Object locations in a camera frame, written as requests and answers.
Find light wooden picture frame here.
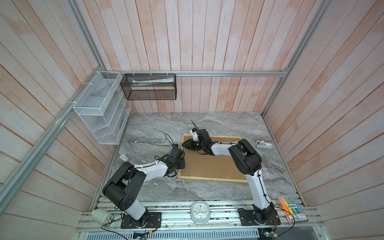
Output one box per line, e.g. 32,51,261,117
177,133,249,184

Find small white grey device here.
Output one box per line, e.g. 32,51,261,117
256,141,273,150

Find white wire mesh shelf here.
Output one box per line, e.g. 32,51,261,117
74,71,132,145

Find black wire mesh basket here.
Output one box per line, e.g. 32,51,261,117
120,73,178,101

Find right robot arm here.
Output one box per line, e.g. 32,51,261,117
182,128,281,226

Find white tape roll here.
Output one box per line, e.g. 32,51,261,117
91,209,115,226

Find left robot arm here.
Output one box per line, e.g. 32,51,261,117
102,144,185,228

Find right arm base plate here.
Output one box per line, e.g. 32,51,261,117
238,209,281,226

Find white desk clock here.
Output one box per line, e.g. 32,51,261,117
190,201,211,224

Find pack of coloured highlighters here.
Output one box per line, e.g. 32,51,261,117
279,196,309,225

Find paper in black basket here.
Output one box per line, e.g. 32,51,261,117
132,77,175,87

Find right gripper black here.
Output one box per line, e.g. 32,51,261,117
181,139,205,151

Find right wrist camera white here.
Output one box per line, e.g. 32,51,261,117
190,129,199,142

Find small white square tag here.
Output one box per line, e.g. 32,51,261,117
119,154,129,162

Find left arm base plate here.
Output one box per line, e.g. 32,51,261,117
121,212,162,229

